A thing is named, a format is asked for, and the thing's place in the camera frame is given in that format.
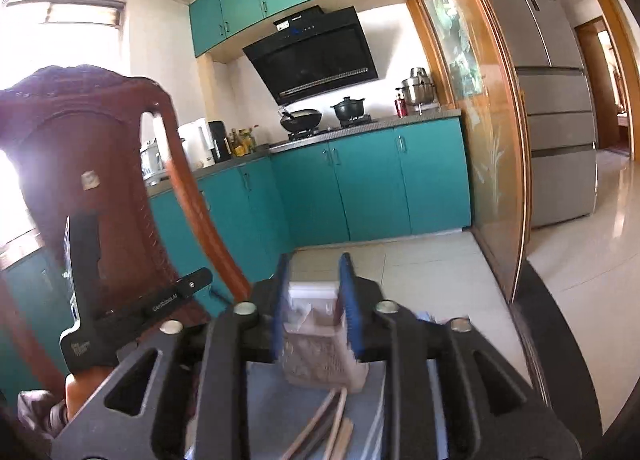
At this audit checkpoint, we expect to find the beige plastic utensil basket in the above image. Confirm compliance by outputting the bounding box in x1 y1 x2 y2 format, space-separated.
280 281 369 393

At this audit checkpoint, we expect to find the red bottle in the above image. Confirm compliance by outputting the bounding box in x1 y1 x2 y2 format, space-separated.
395 94 408 119

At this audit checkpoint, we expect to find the black wok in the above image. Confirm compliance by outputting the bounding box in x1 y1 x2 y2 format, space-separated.
280 108 322 134

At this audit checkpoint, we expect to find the black range hood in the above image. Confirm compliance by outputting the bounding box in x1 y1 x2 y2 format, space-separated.
243 7 378 106

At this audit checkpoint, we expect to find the person's left hand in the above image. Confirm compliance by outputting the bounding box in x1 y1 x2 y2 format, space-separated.
65 367 114 422

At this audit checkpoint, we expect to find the black cooking pot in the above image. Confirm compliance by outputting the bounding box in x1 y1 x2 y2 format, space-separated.
332 97 366 123

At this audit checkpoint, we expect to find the glass sliding door wooden frame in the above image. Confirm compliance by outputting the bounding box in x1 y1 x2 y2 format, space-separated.
407 0 532 303

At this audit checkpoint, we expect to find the carved wooden chair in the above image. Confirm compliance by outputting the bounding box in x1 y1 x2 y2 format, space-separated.
0 64 254 401

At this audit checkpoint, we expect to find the stainless steel stockpot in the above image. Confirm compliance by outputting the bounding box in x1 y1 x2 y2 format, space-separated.
397 68 436 106

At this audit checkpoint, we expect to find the white dish rack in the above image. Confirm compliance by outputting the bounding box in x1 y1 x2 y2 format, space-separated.
140 139 165 180

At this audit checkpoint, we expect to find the beige chopstick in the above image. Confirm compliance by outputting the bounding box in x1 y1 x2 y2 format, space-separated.
281 390 337 460
322 388 354 460

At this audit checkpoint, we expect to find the grey multi-door refrigerator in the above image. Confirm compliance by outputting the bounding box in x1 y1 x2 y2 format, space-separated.
489 0 597 227

